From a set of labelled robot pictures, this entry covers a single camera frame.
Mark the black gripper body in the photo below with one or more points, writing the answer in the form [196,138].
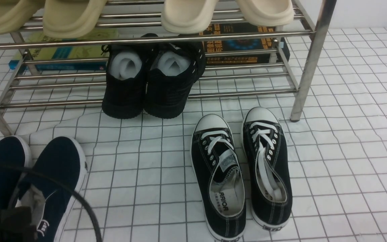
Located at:
[16,225]

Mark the navy sneaker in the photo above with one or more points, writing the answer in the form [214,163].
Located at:
[14,155]
[63,160]

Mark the stainless steel shoe rack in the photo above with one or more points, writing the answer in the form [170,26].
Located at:
[317,32]

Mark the black shoe left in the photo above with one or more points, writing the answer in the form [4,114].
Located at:
[126,73]

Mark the black shoe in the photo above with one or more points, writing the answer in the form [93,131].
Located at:
[173,70]
[126,73]

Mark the beige slipper far left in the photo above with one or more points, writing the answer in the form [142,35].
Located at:
[15,13]

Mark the beige slipper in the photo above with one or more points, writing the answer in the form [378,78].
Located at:
[71,18]
[15,13]

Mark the black canvas sneaker left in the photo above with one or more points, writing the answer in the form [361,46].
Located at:
[220,180]

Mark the black canvas sneaker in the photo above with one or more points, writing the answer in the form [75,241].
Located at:
[264,145]
[220,180]

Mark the black shoe right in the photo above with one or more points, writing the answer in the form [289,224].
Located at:
[173,70]

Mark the black canvas sneaker right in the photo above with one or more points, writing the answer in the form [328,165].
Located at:
[264,145]

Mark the cream slipper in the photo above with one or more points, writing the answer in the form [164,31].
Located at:
[187,16]
[268,13]

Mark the black orange book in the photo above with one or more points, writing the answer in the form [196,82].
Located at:
[237,45]

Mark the cream slipper far right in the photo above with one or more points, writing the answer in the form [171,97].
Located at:
[268,13]

